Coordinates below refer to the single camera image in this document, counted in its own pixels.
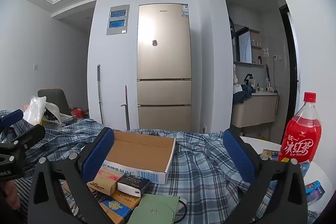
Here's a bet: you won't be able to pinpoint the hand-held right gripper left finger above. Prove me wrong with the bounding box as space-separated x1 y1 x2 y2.
28 127 116 224

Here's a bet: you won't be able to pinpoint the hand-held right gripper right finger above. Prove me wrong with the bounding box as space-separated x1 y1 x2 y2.
223 129 308 224

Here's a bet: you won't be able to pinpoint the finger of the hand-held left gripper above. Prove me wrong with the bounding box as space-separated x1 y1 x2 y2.
8 124 46 153
0 109 24 131

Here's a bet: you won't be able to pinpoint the brown cigarette box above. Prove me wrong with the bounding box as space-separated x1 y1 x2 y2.
87 169 126 195

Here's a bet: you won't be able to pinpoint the black tissue pack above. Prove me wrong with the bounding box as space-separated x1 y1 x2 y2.
117 174 151 198

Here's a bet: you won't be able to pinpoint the cardboard box tray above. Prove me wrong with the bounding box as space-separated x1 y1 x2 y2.
101 130 176 185

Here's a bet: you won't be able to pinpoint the black hair tie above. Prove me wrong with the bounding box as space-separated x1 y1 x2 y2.
173 196 188 223

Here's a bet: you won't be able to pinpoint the green snap pouch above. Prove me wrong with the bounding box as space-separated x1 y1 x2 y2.
127 194 180 224

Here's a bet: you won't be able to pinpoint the small gold and blue box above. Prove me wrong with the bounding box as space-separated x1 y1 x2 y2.
260 149 280 161

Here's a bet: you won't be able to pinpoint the grey striped cloth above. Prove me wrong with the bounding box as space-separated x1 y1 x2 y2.
12 177 36 219

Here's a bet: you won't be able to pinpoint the blue plaid shirt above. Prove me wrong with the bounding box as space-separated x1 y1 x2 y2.
0 111 321 224

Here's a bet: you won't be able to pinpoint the grey chair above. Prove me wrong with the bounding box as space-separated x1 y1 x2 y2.
37 89 71 117

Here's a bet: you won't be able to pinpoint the beige vanity cabinet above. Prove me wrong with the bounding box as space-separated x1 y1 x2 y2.
231 93 280 127

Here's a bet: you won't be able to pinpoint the red iced tea bottle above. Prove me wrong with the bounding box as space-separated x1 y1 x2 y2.
278 92 322 163

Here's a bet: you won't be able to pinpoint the dark blue clothes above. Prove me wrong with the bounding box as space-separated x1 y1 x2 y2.
234 84 255 104

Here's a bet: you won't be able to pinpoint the grey mop pole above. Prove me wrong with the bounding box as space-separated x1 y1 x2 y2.
97 64 104 125

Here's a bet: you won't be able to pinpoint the gold refrigerator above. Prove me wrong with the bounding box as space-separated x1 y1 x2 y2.
136 4 192 132

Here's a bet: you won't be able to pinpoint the mirror cabinet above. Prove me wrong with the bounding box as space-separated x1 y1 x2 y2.
232 24 263 64

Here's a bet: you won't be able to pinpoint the grey wall panel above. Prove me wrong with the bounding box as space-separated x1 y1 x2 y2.
106 4 130 36

